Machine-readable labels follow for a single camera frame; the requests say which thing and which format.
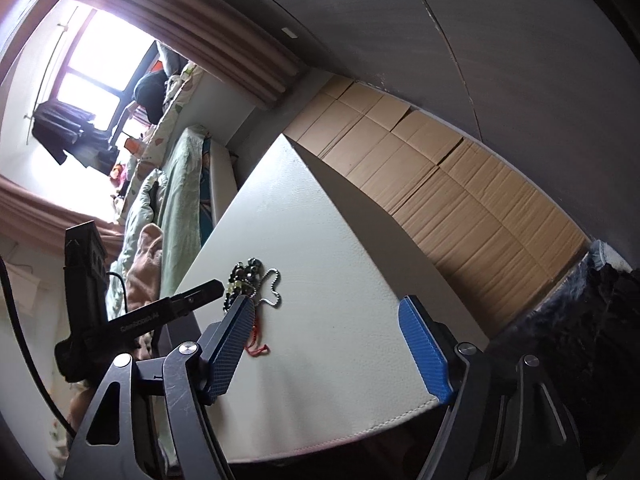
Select green floral duvet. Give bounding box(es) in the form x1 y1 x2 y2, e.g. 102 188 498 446
105 169 166 321

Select pink curtain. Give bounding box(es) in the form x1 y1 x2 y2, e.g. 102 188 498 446
0 177 124 260
76 0 305 110

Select floral window seat cushion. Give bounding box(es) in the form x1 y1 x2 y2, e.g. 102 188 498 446
116 61 204 222

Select black bag on sill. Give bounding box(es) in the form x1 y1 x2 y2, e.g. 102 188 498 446
132 70 167 125

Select hanging dark clothes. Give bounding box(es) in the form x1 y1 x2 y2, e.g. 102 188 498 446
32 99 119 174

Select window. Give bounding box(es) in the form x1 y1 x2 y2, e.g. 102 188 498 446
51 10 157 130

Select right pink curtain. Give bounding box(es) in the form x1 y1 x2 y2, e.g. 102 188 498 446
76 0 305 110

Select green bed sheet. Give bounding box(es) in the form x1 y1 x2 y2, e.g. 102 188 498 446
160 126 206 297

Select left pink curtain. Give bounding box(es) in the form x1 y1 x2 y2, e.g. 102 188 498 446
0 177 124 260

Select white leather table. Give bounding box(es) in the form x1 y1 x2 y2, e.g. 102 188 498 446
180 136 488 464

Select grey pillow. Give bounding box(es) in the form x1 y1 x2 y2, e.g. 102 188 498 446
156 40 189 77

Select wall socket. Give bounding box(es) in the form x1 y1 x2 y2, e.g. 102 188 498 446
281 27 298 39

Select silver chain bracelet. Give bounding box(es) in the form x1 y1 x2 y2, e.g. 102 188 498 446
252 268 282 308

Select flattened cardboard sheets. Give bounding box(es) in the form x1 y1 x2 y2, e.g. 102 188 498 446
284 75 588 337

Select pink fleece blanket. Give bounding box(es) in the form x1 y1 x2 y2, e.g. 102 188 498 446
124 222 165 361

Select red string bracelet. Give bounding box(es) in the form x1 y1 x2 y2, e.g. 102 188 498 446
243 303 271 359

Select orange item on sill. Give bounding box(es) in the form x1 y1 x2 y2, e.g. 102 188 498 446
124 138 145 158

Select dark clothes pile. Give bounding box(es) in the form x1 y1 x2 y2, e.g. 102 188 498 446
486 242 639 477

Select brown wooden bead bracelet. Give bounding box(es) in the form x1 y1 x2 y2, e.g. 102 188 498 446
220 257 265 311

